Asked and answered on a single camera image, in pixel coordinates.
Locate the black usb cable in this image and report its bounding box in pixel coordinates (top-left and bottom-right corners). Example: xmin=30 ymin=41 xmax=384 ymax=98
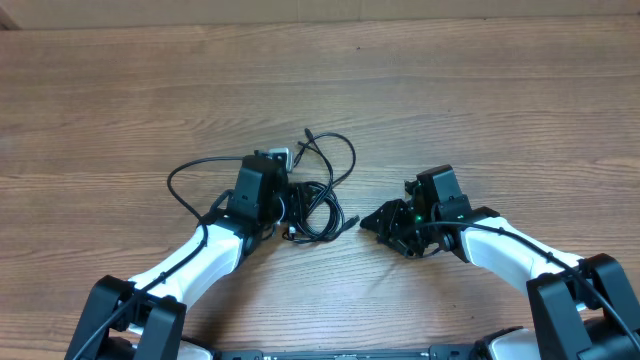
xmin=282 ymin=128 xmax=361 ymax=245

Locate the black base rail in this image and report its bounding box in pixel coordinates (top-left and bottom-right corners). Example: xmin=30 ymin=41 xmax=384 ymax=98
xmin=213 ymin=344 xmax=491 ymax=360

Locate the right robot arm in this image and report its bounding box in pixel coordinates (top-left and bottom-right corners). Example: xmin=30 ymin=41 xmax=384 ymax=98
xmin=360 ymin=165 xmax=639 ymax=360

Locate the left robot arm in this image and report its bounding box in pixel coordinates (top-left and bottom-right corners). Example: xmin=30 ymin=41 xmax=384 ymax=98
xmin=66 ymin=148 xmax=293 ymax=359

